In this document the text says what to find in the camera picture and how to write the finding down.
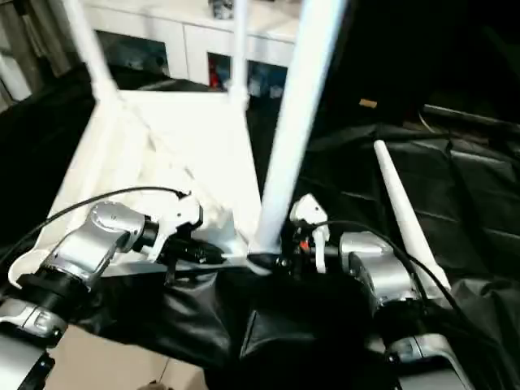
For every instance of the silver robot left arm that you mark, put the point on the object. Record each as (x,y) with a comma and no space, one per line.
(93,239)

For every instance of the black mat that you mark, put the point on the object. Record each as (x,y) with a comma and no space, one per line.
(467,183)

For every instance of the small red bottle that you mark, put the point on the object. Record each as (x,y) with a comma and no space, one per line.
(213,75)

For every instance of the small tan block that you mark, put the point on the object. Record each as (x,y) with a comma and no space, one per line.
(367,103)

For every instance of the white cabinet with glass doors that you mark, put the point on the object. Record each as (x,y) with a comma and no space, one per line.
(183,32)

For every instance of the white plastic table leg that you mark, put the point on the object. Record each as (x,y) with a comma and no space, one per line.
(300,101)
(93,48)
(239,48)
(402,203)

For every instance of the shiny object on cabinet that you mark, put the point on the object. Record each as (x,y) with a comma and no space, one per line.
(221,8)

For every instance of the small white jar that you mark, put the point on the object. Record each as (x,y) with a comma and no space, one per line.
(276,91)

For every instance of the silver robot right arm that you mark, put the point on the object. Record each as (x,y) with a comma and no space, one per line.
(378,268)

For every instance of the black backdrop cloth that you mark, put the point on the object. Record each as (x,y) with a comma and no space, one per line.
(426,48)

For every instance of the white plastic table top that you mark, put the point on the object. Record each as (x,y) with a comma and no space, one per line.
(162,130)

